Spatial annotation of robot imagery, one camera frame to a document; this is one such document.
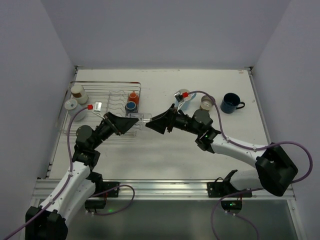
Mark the clear glass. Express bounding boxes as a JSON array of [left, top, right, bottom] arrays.
[[127, 112, 152, 130]]

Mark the beige brown-striped cup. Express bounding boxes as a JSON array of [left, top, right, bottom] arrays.
[[199, 95, 216, 112]]

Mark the light blue mug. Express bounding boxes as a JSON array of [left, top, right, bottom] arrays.
[[175, 88, 197, 111]]

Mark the dark blue mug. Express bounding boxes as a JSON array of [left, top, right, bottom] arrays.
[[220, 92, 246, 114]]

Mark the white upside-down cup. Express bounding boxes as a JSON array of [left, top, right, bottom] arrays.
[[64, 98, 86, 122]]

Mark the beige cup with brown band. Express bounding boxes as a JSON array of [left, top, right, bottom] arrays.
[[70, 85, 89, 105]]

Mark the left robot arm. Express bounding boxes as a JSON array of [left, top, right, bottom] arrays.
[[24, 112, 139, 240]]

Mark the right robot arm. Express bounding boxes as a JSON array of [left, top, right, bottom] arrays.
[[146, 105, 298, 197]]

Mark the small blue cup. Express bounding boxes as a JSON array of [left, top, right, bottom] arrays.
[[125, 101, 138, 114]]

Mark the orange cup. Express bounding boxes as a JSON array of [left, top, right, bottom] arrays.
[[128, 91, 139, 105]]

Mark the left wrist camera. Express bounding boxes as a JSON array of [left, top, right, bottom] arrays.
[[92, 101, 103, 115]]

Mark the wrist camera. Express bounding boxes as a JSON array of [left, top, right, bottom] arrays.
[[92, 101, 103, 115], [174, 91, 189, 109]]

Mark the metal wire dish rack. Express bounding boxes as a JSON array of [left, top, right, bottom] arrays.
[[59, 81, 141, 139]]

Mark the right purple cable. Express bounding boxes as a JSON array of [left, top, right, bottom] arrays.
[[183, 90, 314, 240]]

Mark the purple cable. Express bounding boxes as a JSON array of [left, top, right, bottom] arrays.
[[183, 90, 314, 240], [0, 104, 93, 240]]

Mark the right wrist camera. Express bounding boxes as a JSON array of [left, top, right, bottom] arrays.
[[174, 91, 189, 109]]

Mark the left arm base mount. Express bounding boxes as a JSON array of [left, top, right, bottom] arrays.
[[84, 181, 120, 211]]

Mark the aluminium front rail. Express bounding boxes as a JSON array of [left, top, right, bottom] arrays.
[[31, 179, 293, 201]]

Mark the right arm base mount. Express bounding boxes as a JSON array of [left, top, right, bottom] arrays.
[[206, 177, 253, 214]]

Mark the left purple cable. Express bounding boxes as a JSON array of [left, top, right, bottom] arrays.
[[0, 104, 93, 240]]

